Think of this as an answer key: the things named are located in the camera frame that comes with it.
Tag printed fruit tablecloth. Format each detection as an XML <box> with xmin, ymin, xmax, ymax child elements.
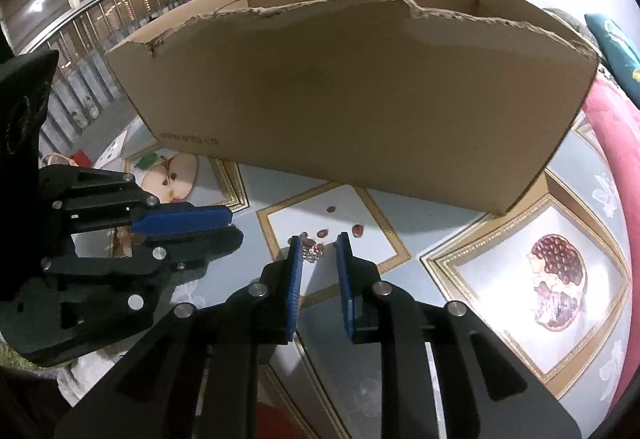
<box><xmin>40</xmin><ymin>109</ymin><xmax>637</xmax><ymax>439</ymax></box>

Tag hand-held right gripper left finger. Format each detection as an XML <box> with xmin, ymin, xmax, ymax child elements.
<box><xmin>54</xmin><ymin>236</ymin><xmax>304</xmax><ymax>439</ymax></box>

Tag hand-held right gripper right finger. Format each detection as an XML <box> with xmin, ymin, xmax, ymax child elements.
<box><xmin>335</xmin><ymin>232</ymin><xmax>583</xmax><ymax>439</ymax></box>

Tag grey fluffy cloth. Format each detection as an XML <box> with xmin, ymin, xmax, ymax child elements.
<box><xmin>541</xmin><ymin>7</ymin><xmax>592</xmax><ymax>46</ymax></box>

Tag blue star pillow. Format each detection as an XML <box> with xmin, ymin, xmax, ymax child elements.
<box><xmin>584</xmin><ymin>13</ymin><xmax>640</xmax><ymax>80</ymax></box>

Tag white shoes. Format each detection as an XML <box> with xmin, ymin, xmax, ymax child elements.
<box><xmin>69</xmin><ymin>95</ymin><xmax>102</xmax><ymax>130</ymax></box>

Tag cardboard box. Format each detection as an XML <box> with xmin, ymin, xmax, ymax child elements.
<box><xmin>105</xmin><ymin>0</ymin><xmax>600</xmax><ymax>216</ymax></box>

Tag metal stair railing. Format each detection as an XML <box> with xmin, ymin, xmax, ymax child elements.
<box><xmin>0</xmin><ymin>0</ymin><xmax>202</xmax><ymax>156</ymax></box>

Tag pink blanket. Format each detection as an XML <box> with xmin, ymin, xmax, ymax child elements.
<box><xmin>581</xmin><ymin>79</ymin><xmax>640</xmax><ymax>242</ymax></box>

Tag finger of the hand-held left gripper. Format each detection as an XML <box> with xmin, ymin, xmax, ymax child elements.
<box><xmin>42</xmin><ymin>225</ymin><xmax>245</xmax><ymax>278</ymax></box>
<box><xmin>40</xmin><ymin>165</ymin><xmax>234</xmax><ymax>241</ymax></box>

